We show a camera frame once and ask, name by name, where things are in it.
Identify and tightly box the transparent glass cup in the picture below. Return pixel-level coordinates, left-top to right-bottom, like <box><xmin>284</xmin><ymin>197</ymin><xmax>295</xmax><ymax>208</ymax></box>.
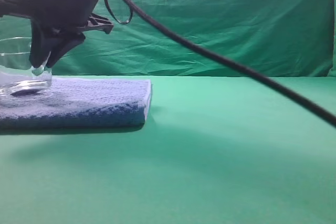
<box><xmin>1</xmin><ymin>37</ymin><xmax>52</xmax><ymax>95</ymax></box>

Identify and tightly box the green backdrop cloth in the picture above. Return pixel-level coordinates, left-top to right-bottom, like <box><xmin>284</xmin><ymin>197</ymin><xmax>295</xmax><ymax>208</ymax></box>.
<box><xmin>0</xmin><ymin>0</ymin><xmax>336</xmax><ymax>78</ymax></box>

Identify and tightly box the thick black cable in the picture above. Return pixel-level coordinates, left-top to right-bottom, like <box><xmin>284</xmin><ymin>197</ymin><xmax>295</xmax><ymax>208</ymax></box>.
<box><xmin>103</xmin><ymin>0</ymin><xmax>336</xmax><ymax>127</ymax></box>

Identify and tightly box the folded blue towel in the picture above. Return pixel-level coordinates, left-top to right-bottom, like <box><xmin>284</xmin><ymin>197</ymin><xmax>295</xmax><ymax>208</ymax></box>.
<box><xmin>1</xmin><ymin>78</ymin><xmax>152</xmax><ymax>130</ymax></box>

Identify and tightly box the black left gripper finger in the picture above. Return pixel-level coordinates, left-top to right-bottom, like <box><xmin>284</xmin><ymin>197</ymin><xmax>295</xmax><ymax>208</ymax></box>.
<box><xmin>29</xmin><ymin>21</ymin><xmax>53</xmax><ymax>67</ymax></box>

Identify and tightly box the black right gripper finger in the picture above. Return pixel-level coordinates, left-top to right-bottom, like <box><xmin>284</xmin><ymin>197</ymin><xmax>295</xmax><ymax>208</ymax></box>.
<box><xmin>46</xmin><ymin>33</ymin><xmax>86</xmax><ymax>67</ymax></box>

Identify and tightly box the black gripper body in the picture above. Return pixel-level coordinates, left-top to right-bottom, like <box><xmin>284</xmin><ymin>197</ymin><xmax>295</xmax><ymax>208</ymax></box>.
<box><xmin>1</xmin><ymin>0</ymin><xmax>113</xmax><ymax>34</ymax></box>

